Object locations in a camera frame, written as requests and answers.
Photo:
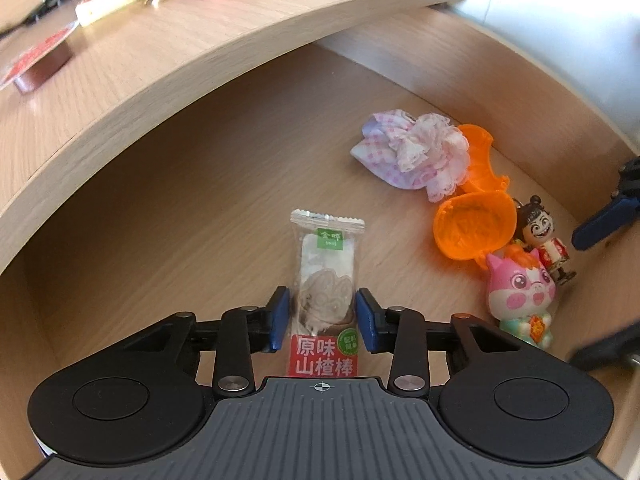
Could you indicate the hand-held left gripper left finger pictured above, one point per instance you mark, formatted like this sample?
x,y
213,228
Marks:
x,y
280,317

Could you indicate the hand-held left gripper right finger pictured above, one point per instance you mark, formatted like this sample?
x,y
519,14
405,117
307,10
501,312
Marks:
x,y
366,322

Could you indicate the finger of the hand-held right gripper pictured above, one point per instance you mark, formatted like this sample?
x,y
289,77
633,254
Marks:
x,y
607,347
605,222

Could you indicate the hawthorn stick snack packet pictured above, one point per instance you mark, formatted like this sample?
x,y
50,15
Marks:
x,y
325,270

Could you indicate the orange plastic capsule shell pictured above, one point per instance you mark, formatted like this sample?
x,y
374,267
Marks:
x,y
472,225

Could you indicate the white desk drawer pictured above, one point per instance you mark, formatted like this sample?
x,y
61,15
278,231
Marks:
x,y
200,210

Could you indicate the pink checked lace cloth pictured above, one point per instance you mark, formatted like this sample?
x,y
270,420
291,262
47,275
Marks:
x,y
415,155

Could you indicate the brown cup with red lid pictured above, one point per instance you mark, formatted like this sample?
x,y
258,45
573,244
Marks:
x,y
42,62

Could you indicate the yellow packet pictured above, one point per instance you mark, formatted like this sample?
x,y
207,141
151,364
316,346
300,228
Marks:
x,y
112,2

